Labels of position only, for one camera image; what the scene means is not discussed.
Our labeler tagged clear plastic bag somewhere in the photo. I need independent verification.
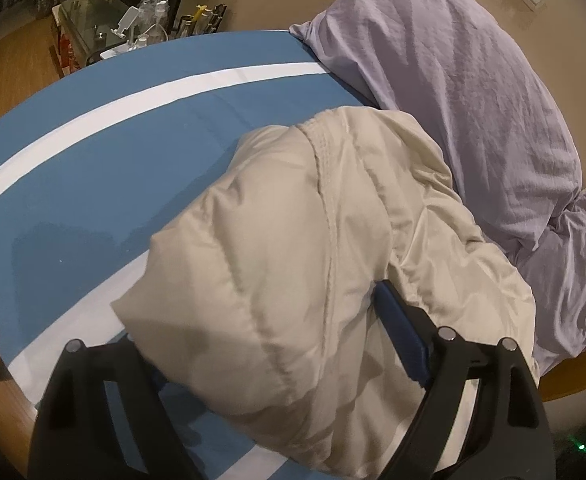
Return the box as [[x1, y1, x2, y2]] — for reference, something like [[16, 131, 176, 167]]
[[137, 0, 174, 43]]

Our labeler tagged white phone stand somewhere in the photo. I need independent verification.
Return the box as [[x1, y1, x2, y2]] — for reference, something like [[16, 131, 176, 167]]
[[99, 6, 142, 61]]

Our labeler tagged glass nightstand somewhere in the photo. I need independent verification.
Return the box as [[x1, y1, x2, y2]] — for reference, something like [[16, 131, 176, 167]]
[[48, 0, 230, 81]]

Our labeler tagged blue white striped bed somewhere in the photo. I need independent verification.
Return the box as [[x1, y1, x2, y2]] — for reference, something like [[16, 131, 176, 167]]
[[0, 27, 586, 480]]

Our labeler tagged small lilac pillow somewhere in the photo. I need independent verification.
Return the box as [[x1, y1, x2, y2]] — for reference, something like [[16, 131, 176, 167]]
[[512, 176, 586, 377]]

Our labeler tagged large lilac pillow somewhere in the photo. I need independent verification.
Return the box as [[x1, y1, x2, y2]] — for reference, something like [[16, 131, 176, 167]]
[[289, 0, 584, 262]]

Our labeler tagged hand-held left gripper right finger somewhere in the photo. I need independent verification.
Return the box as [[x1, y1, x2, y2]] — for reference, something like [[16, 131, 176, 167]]
[[373, 280, 556, 480]]

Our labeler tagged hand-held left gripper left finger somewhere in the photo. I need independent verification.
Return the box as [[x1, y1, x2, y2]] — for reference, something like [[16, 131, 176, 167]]
[[27, 339, 194, 480]]

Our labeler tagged beige puffer jacket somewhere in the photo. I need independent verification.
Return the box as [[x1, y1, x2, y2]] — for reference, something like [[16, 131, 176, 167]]
[[110, 106, 542, 480]]

